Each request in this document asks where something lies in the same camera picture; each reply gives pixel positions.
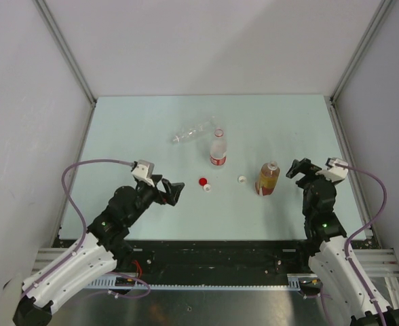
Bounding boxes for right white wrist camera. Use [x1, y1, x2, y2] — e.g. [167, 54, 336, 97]
[316, 158, 349, 183]

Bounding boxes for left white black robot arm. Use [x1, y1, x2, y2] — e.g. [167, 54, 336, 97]
[13, 175, 185, 325]

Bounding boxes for left aluminium frame post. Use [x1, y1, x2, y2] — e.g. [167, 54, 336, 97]
[33, 0, 97, 105]

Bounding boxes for grey slotted cable duct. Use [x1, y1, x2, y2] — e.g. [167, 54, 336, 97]
[85, 273, 320, 291]

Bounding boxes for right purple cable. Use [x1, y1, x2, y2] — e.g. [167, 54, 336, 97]
[335, 162, 389, 326]

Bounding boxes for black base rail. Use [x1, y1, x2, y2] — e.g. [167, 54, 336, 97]
[52, 237, 349, 286]

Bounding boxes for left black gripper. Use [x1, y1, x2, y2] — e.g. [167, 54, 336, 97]
[126, 174, 183, 225]

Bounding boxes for purple cable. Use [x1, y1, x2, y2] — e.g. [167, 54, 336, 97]
[19, 158, 136, 303]
[335, 162, 389, 326]

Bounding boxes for red label plastic bottle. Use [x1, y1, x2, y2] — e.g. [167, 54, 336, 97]
[210, 128, 227, 166]

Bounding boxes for aluminium frame post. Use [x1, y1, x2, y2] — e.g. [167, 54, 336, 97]
[330, 0, 396, 103]
[33, 0, 97, 105]

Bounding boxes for white tea bottle cap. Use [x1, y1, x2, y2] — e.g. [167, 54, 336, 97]
[203, 183, 211, 192]

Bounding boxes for red bottle cap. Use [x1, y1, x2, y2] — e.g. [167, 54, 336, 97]
[198, 177, 208, 187]

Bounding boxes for yellow red tea bottle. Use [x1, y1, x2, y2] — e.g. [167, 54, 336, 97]
[255, 161, 280, 196]

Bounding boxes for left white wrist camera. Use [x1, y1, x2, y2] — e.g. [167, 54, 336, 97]
[131, 160, 155, 187]

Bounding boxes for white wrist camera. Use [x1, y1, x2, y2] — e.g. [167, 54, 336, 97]
[131, 160, 155, 187]
[316, 158, 349, 183]

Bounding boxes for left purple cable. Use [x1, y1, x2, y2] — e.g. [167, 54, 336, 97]
[19, 158, 136, 303]

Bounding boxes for clear plastic water bottle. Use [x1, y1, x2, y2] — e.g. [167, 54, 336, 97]
[170, 116, 216, 144]

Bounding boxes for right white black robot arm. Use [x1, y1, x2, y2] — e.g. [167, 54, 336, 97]
[286, 158, 399, 325]

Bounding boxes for right aluminium frame post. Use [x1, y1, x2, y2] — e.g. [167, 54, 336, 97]
[330, 0, 396, 103]

